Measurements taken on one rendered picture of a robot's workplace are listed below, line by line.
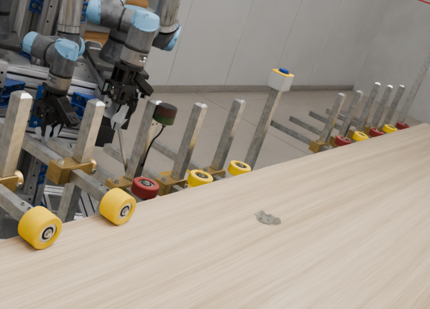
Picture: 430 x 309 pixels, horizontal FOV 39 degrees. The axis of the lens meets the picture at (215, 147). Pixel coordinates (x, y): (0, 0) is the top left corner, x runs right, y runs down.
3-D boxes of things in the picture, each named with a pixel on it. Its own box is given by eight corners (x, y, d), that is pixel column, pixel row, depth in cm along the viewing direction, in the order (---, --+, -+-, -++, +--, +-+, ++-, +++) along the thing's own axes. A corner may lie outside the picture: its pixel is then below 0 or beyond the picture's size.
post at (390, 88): (356, 155, 383) (388, 84, 368) (358, 154, 386) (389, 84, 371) (361, 157, 382) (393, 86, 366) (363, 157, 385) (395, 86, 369)
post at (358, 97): (323, 169, 342) (356, 89, 327) (326, 168, 345) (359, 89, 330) (328, 171, 341) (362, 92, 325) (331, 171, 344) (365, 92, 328)
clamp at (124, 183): (102, 193, 186) (105, 179, 184) (131, 186, 197) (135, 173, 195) (114, 202, 183) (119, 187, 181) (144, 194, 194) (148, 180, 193)
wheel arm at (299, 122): (288, 121, 347) (290, 114, 346) (290, 121, 350) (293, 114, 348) (355, 155, 327) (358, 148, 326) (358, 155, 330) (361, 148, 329)
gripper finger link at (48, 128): (36, 141, 207) (42, 116, 204) (47, 149, 204) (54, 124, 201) (29, 142, 204) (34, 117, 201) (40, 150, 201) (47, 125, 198)
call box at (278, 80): (265, 86, 243) (272, 68, 241) (273, 86, 249) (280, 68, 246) (279, 93, 240) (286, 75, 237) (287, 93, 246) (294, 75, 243)
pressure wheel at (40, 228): (32, 201, 133) (52, 211, 140) (10, 231, 132) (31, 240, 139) (50, 213, 130) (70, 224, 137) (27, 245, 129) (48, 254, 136)
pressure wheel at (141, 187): (118, 210, 184) (128, 177, 180) (135, 206, 191) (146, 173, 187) (137, 224, 180) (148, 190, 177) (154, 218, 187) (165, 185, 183)
